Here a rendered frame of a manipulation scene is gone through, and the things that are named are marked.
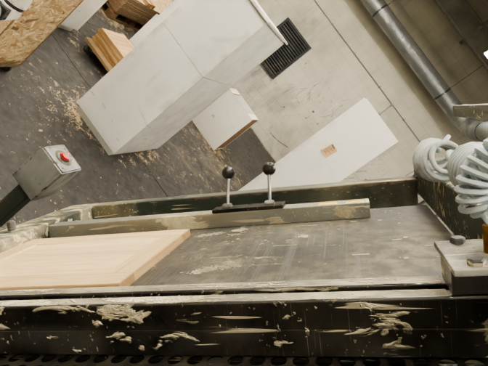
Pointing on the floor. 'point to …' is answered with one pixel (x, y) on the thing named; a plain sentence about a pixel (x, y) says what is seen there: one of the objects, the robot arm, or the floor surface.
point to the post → (12, 204)
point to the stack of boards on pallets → (134, 11)
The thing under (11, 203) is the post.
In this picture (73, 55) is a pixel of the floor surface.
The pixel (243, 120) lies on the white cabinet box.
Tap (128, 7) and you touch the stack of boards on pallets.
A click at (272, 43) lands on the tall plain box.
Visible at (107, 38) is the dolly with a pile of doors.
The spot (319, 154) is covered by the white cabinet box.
